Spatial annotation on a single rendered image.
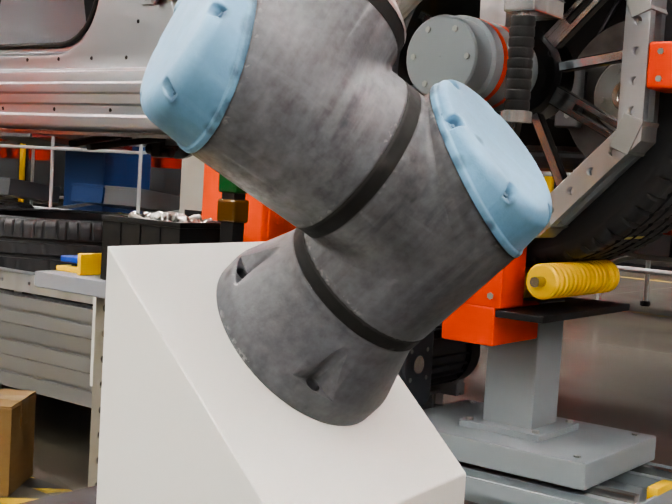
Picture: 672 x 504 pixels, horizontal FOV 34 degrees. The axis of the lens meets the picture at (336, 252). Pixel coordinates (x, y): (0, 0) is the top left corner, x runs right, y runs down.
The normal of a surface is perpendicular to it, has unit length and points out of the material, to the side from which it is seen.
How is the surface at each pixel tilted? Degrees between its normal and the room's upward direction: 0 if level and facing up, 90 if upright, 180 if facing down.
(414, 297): 123
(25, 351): 90
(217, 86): 110
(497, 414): 90
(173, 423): 90
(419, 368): 90
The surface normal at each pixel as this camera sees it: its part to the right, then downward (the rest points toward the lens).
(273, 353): -0.14, 0.00
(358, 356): 0.31, 0.38
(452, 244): -0.04, 0.53
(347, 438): 0.64, -0.63
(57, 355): -0.61, 0.02
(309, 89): 0.41, 0.02
